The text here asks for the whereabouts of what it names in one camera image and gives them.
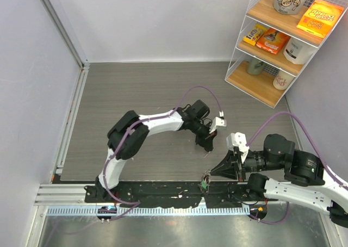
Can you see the white wire wooden shelf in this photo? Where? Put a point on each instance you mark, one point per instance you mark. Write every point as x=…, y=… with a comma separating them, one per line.
x=261, y=86

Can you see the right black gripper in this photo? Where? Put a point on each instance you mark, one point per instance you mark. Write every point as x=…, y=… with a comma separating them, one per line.
x=228, y=166

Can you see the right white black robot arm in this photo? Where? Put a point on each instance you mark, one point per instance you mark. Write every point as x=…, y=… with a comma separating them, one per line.
x=281, y=172

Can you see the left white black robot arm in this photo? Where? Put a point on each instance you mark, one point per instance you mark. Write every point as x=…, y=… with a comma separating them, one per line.
x=127, y=136

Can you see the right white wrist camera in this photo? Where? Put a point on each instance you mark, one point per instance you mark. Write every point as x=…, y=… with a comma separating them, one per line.
x=238, y=140

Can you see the white labelled pouch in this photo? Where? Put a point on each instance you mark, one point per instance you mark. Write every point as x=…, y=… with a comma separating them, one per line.
x=298, y=52

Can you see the aluminium frame rail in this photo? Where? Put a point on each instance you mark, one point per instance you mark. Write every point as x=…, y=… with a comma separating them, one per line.
x=62, y=23

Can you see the yellow candy packet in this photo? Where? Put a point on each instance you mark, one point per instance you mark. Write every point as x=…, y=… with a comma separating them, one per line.
x=255, y=34

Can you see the grey green cup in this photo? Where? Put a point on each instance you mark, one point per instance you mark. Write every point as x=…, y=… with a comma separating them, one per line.
x=255, y=66

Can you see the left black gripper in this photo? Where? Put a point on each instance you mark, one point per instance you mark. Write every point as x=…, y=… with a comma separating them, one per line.
x=206, y=140

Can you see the orange snack packet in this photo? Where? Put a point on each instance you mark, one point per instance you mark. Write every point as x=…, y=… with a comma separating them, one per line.
x=272, y=41

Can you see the cream cup red writing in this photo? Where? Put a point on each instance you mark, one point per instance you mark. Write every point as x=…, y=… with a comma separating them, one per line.
x=282, y=80

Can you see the white slotted cable duct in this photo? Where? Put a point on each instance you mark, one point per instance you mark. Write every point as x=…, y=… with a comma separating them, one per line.
x=92, y=210

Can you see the orange yellow snack box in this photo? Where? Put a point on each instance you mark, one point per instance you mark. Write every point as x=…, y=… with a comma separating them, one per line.
x=320, y=18

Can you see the silver keys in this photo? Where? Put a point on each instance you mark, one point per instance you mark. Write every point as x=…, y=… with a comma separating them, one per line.
x=204, y=184

